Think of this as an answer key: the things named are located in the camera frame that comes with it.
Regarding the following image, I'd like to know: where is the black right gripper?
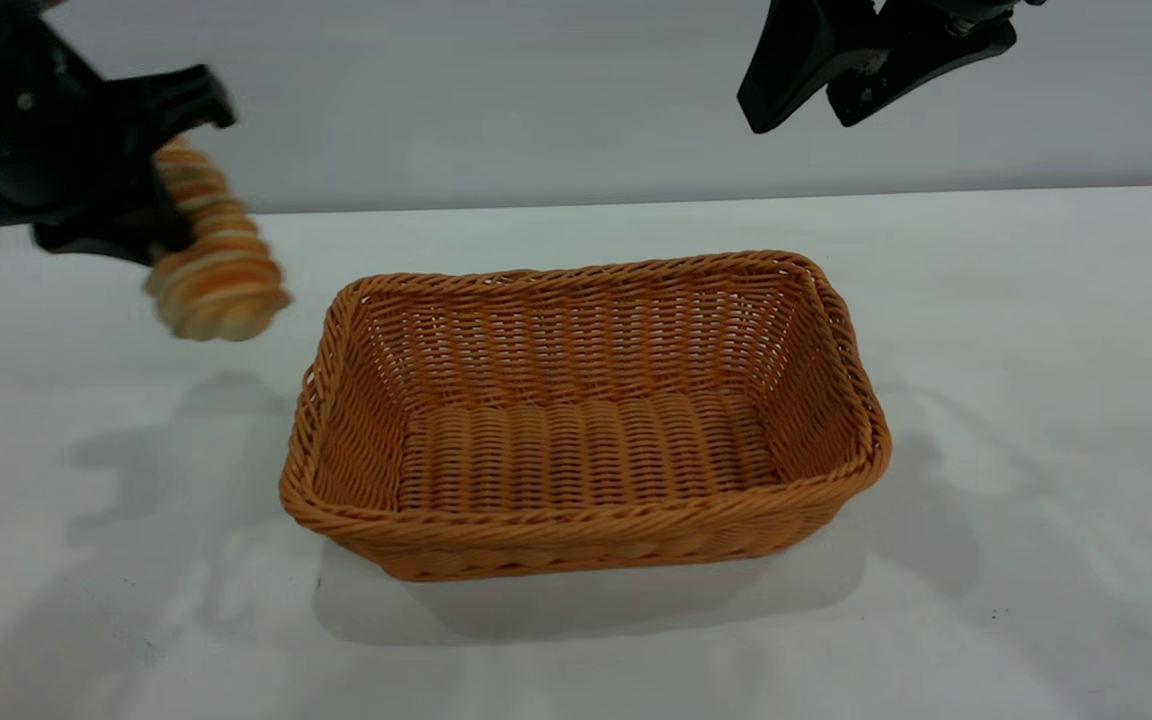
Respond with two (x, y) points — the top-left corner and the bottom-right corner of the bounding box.
(736, 0), (1047, 134)

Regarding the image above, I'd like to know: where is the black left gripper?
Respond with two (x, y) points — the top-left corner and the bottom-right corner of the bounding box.
(0, 0), (238, 267)

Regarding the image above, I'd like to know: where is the ridged orange bread roll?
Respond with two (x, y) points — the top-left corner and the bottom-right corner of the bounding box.
(144, 140), (292, 343)

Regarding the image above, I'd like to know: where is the yellow woven wicker basket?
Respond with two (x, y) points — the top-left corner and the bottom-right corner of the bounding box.
(279, 250), (892, 583)

